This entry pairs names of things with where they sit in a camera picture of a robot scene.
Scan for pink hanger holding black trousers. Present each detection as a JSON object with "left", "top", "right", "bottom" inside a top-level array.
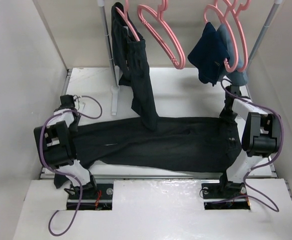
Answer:
[{"left": 116, "top": 0, "right": 140, "bottom": 42}]

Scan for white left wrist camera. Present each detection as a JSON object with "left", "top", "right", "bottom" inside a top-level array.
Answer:
[{"left": 75, "top": 98, "right": 86, "bottom": 112}]

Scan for light blue jeans on hanger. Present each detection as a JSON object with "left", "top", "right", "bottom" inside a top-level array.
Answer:
[{"left": 215, "top": 23, "right": 249, "bottom": 87}]

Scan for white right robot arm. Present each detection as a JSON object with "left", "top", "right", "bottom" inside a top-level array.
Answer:
[{"left": 217, "top": 84, "right": 283, "bottom": 197}]

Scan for navy blue trousers on hanger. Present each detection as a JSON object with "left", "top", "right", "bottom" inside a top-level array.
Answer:
[{"left": 187, "top": 22, "right": 229, "bottom": 86}]

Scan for grey clothes rack frame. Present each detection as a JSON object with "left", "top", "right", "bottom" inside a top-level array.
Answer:
[{"left": 95, "top": 0, "right": 286, "bottom": 117}]

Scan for black trousers on hanger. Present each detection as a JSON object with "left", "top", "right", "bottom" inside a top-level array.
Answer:
[{"left": 111, "top": 2, "right": 159, "bottom": 131}]

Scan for pink hanger holding blue jeans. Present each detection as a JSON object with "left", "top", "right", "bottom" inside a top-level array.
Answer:
[{"left": 209, "top": 0, "right": 251, "bottom": 73}]

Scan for empty pink hanger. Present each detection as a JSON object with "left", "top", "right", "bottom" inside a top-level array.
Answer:
[{"left": 137, "top": 0, "right": 187, "bottom": 70}]

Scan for black trousers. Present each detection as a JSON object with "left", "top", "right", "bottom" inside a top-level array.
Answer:
[
  {"left": 111, "top": 2, "right": 159, "bottom": 131},
  {"left": 53, "top": 116, "right": 243, "bottom": 190}
]

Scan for pink hanger holding navy trousers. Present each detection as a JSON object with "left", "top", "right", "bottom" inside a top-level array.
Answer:
[{"left": 204, "top": 3, "right": 235, "bottom": 65}]

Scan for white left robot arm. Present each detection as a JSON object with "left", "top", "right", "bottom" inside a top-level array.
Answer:
[{"left": 34, "top": 95, "right": 99, "bottom": 199}]

